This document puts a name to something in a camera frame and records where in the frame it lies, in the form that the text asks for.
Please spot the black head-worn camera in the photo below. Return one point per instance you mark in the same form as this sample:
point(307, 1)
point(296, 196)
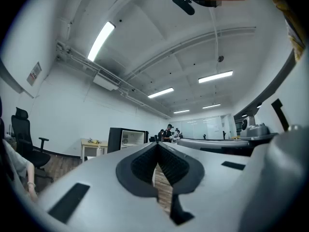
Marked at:
point(183, 2)

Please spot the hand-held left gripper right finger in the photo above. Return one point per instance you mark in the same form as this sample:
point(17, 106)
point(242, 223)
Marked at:
point(212, 190)

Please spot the black white microwave oven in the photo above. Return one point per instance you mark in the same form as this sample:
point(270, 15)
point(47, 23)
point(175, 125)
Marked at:
point(125, 139)

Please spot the person's patterned shirt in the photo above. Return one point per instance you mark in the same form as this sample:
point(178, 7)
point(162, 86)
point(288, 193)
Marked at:
point(290, 20)

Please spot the white ceiling pipes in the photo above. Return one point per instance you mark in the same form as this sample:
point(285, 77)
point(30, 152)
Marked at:
point(79, 60)

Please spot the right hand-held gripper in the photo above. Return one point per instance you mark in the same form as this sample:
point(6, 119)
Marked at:
point(256, 129)

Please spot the round ceiling fixture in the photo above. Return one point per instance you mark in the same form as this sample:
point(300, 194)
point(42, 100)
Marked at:
point(220, 58)

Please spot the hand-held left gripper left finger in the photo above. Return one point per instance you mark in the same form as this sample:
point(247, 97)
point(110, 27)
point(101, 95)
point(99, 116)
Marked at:
point(103, 197)

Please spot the white ceiling air conditioner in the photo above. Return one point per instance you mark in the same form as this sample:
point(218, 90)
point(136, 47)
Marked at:
point(106, 79)

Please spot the wall poster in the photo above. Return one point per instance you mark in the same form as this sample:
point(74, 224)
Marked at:
point(34, 74)

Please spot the long ceiling light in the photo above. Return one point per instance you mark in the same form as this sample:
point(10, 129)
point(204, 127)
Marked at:
point(160, 92)
point(181, 111)
point(211, 106)
point(101, 41)
point(215, 76)

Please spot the black office chair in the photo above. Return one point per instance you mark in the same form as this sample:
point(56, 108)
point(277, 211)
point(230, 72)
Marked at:
point(26, 139)

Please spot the small wooden table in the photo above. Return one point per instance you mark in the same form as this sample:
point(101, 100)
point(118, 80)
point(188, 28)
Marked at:
point(93, 145)

